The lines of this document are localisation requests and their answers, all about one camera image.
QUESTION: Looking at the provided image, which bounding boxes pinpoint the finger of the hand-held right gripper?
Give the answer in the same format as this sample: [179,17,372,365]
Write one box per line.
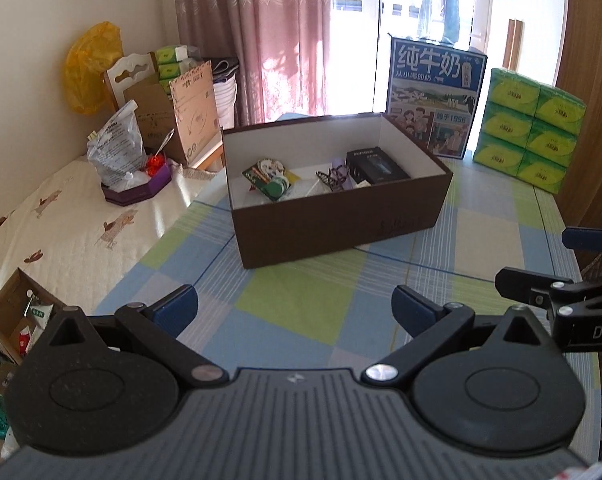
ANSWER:
[495,266,602,319]
[562,226,602,252]

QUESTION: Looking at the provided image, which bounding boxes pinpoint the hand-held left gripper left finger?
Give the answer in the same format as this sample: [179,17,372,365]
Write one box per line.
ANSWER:
[28,284,229,389]

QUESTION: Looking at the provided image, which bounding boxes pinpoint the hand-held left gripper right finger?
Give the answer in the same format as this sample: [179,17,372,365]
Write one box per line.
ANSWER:
[361,284,565,389]

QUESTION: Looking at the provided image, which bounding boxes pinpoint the brown cardboard box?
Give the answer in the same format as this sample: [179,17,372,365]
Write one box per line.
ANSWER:
[221,112,454,270]

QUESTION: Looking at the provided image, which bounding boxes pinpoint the black shaver box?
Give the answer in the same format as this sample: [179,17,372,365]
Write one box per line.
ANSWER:
[345,146,412,185]

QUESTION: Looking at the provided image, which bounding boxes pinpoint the brown hair claw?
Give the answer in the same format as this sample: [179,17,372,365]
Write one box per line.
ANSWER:
[315,167,349,195]

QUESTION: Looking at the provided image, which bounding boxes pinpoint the green round item packet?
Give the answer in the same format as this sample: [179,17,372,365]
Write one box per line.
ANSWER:
[241,157,302,203]

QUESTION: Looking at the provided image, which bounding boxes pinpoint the purple tube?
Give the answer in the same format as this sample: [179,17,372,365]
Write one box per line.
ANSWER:
[331,156,355,191]

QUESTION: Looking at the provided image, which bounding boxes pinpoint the stack of green tissue packs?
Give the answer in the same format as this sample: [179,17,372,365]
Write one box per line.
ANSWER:
[472,67,588,195]

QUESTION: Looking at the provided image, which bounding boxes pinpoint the purple hexagonal tray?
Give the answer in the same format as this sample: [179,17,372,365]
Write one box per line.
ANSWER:
[101,160,173,207]

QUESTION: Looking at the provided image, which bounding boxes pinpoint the wooden wardrobe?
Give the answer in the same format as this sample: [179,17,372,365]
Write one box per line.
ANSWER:
[551,0,602,271]

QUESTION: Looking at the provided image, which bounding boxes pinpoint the small open cardboard box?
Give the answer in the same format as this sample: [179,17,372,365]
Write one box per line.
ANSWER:
[0,267,74,366]

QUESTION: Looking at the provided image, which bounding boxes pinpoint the clear plastic bag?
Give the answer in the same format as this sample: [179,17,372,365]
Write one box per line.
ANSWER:
[86,100,148,188]

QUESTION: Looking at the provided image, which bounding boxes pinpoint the brown cardboard carton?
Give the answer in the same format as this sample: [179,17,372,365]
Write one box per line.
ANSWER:
[124,82,192,166]

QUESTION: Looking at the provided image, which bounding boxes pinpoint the stack of white buckets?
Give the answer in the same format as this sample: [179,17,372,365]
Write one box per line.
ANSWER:
[212,57,241,131]

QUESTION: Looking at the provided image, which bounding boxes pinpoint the blue printed milk carton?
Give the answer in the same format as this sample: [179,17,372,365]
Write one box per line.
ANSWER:
[385,35,488,160]

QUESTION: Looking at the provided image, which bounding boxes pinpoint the stacked green tissue boxes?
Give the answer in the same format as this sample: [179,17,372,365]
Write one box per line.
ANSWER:
[155,45,202,81]

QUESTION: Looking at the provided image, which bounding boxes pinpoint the yellow plastic bag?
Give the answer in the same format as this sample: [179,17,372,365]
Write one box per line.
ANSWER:
[64,21,124,116]

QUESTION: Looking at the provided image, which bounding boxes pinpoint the hanging clothes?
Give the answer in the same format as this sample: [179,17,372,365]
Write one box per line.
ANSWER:
[416,0,476,43]

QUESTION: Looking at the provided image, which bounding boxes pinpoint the pink curtain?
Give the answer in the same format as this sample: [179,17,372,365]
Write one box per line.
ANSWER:
[173,0,332,128]

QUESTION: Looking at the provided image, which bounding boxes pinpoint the white carton with cut handle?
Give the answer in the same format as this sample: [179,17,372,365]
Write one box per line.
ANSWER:
[104,52,159,111]

